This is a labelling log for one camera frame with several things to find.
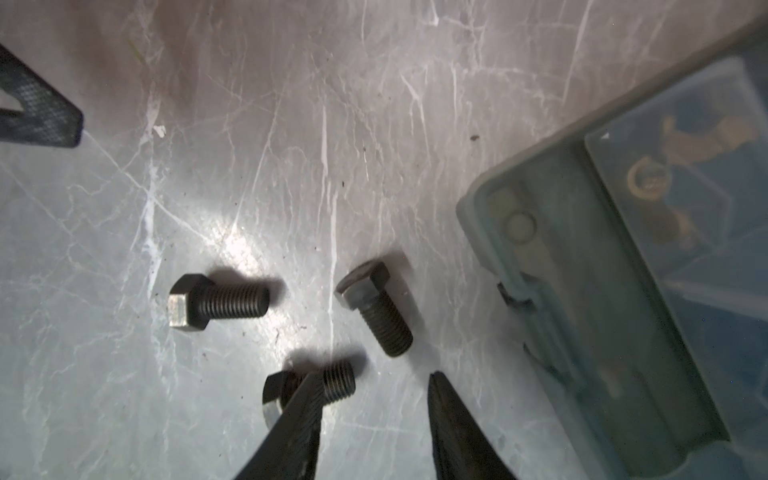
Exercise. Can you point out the black threaded bolt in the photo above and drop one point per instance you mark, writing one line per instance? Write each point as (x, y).
(194, 300)

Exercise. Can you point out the large black hex bolt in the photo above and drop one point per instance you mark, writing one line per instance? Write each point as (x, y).
(364, 290)

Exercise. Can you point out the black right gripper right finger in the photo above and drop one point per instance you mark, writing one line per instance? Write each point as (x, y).
(460, 449)

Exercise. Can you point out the clear grey compartment organizer box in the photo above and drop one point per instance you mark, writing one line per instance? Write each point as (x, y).
(653, 357)

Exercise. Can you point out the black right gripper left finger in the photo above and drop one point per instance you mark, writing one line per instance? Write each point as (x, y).
(290, 450)

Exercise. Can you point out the brass wing nut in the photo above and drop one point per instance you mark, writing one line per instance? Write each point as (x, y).
(648, 181)
(728, 134)

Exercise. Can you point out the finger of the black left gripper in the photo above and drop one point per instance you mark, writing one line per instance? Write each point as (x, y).
(46, 117)

